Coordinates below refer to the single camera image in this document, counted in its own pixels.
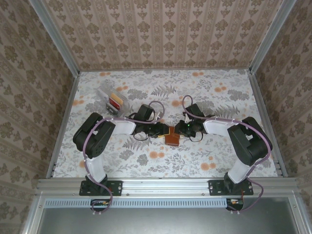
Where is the brown leather card holder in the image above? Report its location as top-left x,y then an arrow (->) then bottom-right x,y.
165,126 -> 181,147

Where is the silver card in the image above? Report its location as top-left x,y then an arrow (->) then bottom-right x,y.
97,88 -> 110,101

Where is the clear plastic card box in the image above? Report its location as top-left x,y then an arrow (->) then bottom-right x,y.
96,79 -> 130,118

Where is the black patterned card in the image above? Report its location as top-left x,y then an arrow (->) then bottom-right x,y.
106,102 -> 118,116

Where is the grey metal panel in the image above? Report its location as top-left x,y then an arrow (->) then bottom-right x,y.
21,197 -> 312,234

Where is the thin black camera cable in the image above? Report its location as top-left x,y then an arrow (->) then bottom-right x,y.
133,133 -> 151,142
189,131 -> 204,143

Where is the aluminium frame cross rail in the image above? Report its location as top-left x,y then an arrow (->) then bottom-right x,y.
36,177 -> 299,195

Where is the white slotted cable duct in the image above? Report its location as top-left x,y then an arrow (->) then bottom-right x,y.
45,197 -> 244,208

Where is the aluminium side rail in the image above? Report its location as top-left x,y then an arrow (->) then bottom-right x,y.
248,70 -> 289,178
46,72 -> 81,178

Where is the purple cable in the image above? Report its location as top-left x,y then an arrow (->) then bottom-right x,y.
82,100 -> 168,216
182,95 -> 273,215

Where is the black cable outlet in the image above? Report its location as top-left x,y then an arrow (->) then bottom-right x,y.
226,198 -> 244,211
90,198 -> 110,212

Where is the aluminium frame post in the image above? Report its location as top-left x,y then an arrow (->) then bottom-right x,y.
249,0 -> 298,74
28,0 -> 81,76

